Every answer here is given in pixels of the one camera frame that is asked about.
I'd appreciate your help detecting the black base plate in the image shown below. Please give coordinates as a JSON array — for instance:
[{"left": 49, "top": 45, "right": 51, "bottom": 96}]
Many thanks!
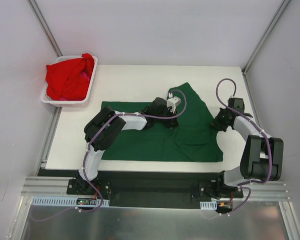
[{"left": 37, "top": 167, "right": 275, "bottom": 208}]

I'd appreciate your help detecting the aluminium frame post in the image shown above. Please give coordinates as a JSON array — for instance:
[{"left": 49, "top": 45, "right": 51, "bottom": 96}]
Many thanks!
[
  {"left": 242, "top": 0, "right": 292, "bottom": 76},
  {"left": 27, "top": 0, "right": 63, "bottom": 57}
]

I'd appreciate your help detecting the red t shirt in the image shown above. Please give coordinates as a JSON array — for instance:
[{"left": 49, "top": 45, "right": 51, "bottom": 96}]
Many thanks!
[{"left": 45, "top": 53, "right": 95, "bottom": 101}]

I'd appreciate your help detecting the left aluminium frame post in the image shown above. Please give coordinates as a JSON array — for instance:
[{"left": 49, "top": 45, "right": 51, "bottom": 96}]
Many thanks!
[{"left": 27, "top": 0, "right": 63, "bottom": 57}]

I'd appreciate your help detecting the aluminium rail beam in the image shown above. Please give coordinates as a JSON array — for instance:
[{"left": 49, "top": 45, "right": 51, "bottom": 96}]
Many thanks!
[{"left": 20, "top": 176, "right": 292, "bottom": 202}]

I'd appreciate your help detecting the green t shirt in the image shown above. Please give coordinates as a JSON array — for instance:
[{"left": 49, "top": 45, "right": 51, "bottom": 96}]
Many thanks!
[{"left": 102, "top": 82, "right": 223, "bottom": 163}]

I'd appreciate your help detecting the slotted cable duct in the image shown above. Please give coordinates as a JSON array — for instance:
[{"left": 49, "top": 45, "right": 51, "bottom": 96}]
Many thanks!
[
  {"left": 31, "top": 196, "right": 110, "bottom": 208},
  {"left": 200, "top": 200, "right": 217, "bottom": 211}
]

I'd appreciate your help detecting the white plastic basket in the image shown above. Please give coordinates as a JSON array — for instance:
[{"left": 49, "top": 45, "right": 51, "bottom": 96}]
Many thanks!
[{"left": 40, "top": 55, "right": 97, "bottom": 107}]

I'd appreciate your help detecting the left slotted cable duct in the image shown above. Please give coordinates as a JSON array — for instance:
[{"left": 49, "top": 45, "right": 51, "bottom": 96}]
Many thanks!
[{"left": 31, "top": 196, "right": 110, "bottom": 208}]

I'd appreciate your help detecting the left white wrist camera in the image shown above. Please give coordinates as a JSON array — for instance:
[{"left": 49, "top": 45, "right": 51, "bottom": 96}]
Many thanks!
[{"left": 167, "top": 92, "right": 182, "bottom": 113}]

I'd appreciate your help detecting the right aluminium frame post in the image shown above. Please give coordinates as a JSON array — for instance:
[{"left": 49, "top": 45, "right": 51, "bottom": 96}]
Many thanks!
[{"left": 242, "top": 0, "right": 292, "bottom": 76}]

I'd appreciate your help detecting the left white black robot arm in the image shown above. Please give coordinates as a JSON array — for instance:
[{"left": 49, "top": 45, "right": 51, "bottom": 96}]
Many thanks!
[{"left": 76, "top": 96, "right": 181, "bottom": 195}]

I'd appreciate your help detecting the right slotted cable duct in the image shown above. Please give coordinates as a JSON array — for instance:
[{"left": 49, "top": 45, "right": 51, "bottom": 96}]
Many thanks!
[{"left": 200, "top": 200, "right": 217, "bottom": 211}]

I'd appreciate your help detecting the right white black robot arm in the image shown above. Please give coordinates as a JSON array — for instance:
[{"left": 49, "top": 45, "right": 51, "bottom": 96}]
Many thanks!
[{"left": 210, "top": 97, "right": 284, "bottom": 199}]

